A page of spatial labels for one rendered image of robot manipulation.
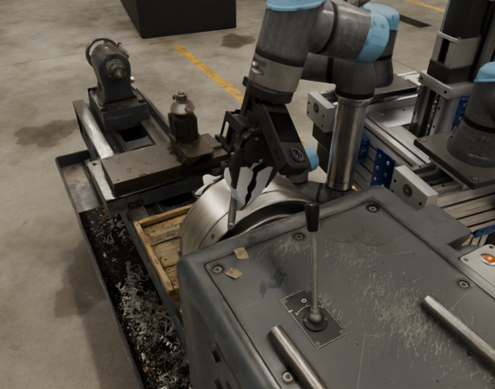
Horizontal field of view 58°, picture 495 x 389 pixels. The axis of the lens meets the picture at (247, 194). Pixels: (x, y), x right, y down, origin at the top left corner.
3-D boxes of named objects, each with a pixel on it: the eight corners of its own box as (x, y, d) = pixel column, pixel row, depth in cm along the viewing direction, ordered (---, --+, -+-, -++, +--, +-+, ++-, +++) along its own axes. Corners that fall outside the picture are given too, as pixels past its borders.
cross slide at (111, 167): (237, 160, 155) (237, 149, 152) (115, 196, 139) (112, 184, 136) (216, 138, 167) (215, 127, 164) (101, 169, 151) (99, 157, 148)
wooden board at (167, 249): (289, 254, 127) (290, 243, 125) (170, 302, 114) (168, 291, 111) (240, 197, 148) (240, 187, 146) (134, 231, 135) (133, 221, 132)
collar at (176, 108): (198, 111, 142) (198, 103, 140) (175, 116, 139) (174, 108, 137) (189, 102, 147) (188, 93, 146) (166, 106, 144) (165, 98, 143)
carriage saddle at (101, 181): (241, 177, 158) (241, 162, 154) (109, 217, 140) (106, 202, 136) (205, 138, 179) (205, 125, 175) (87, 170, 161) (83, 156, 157)
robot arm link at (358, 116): (389, 35, 108) (356, 204, 134) (344, 30, 111) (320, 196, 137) (385, 45, 99) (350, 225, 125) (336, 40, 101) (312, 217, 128)
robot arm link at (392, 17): (391, 59, 140) (401, 13, 132) (348, 53, 143) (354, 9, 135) (394, 45, 149) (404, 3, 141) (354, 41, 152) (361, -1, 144)
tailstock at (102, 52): (151, 120, 191) (141, 53, 173) (106, 131, 184) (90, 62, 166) (130, 93, 212) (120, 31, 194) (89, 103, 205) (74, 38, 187)
